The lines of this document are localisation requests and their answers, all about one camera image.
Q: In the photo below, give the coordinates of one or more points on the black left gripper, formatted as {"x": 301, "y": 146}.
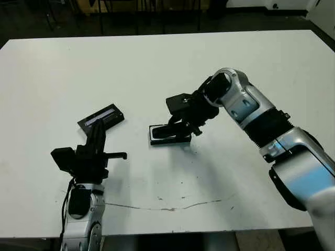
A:
{"x": 90, "y": 167}

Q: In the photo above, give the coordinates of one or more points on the black metal chair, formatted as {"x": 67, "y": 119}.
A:
{"x": 101, "y": 21}
{"x": 49, "y": 21}

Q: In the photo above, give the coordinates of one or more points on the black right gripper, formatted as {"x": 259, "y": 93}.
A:
{"x": 201, "y": 109}

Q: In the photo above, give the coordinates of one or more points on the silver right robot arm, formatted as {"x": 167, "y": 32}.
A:
{"x": 301, "y": 162}

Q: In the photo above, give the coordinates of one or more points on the black box with white inlay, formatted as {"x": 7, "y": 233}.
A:
{"x": 167, "y": 143}

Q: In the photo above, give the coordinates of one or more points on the black phone-like camera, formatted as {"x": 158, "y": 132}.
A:
{"x": 157, "y": 132}

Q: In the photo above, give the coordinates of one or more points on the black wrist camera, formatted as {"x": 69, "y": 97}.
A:
{"x": 179, "y": 103}
{"x": 62, "y": 159}

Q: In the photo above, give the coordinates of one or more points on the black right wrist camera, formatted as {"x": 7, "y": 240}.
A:
{"x": 179, "y": 103}

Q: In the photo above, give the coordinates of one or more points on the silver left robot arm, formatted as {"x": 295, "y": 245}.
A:
{"x": 78, "y": 230}

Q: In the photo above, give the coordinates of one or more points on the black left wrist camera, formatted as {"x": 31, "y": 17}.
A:
{"x": 62, "y": 159}

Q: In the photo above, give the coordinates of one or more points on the black box lid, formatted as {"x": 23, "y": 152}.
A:
{"x": 115, "y": 115}

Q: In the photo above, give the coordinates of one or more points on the black trash bin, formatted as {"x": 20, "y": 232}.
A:
{"x": 219, "y": 8}

